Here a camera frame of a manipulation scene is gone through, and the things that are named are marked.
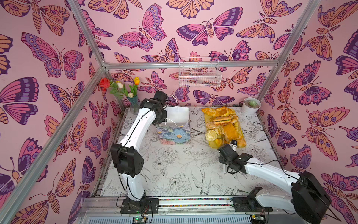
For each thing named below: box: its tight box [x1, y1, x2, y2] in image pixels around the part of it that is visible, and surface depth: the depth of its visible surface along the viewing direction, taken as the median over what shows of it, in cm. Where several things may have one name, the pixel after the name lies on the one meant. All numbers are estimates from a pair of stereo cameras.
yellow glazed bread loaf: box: [214, 138, 223, 147], surface depth 96 cm
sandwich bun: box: [213, 117, 232, 126], surface depth 96 cm
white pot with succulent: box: [241, 97, 262, 116], surface depth 109 cm
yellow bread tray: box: [203, 108, 247, 149], surface depth 98 cm
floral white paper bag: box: [156, 106, 192, 145], surface depth 89 cm
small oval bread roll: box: [236, 138, 247, 148], surface depth 97 cm
